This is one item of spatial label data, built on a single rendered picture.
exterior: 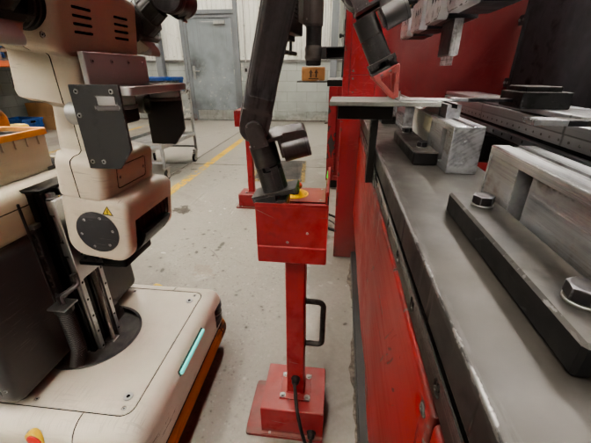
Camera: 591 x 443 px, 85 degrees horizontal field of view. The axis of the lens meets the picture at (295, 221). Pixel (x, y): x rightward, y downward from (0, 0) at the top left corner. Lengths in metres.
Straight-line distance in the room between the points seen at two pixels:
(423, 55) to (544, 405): 1.67
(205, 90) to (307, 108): 2.40
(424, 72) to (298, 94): 6.20
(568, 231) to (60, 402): 1.13
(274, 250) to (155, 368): 0.55
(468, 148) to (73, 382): 1.16
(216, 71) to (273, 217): 7.60
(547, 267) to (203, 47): 8.16
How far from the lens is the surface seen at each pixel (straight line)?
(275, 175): 0.70
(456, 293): 0.35
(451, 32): 0.93
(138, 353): 1.18
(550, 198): 0.44
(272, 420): 1.20
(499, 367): 0.29
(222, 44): 8.19
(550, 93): 1.00
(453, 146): 0.73
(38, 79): 0.89
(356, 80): 1.79
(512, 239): 0.41
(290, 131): 0.68
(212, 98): 8.31
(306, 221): 0.71
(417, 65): 1.82
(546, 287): 0.34
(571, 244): 0.41
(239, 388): 1.37
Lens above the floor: 1.07
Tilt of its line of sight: 25 degrees down
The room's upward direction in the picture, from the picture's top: straight up
